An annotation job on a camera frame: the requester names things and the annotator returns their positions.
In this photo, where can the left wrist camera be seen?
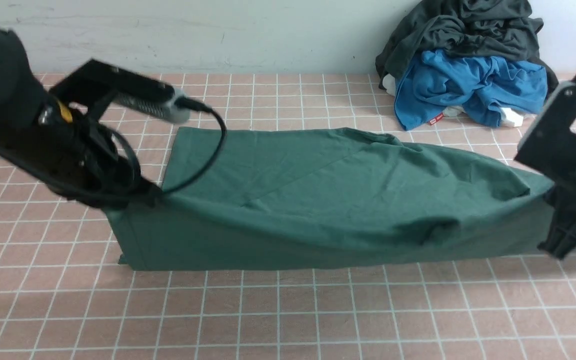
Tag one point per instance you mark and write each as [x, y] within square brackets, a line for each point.
[96, 85]

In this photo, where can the dark grey crumpled garment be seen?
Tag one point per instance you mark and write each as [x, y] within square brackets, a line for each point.
[465, 28]

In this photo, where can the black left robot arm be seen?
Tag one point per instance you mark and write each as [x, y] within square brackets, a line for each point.
[17, 84]

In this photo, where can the green long-sleeved shirt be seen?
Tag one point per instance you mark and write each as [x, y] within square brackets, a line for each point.
[336, 198]

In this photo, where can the blue crumpled garment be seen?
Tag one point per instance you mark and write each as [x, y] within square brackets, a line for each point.
[481, 85]

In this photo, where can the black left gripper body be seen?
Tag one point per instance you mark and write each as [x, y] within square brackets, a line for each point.
[76, 156]

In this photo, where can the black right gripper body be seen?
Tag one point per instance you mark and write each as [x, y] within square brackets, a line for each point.
[560, 240]

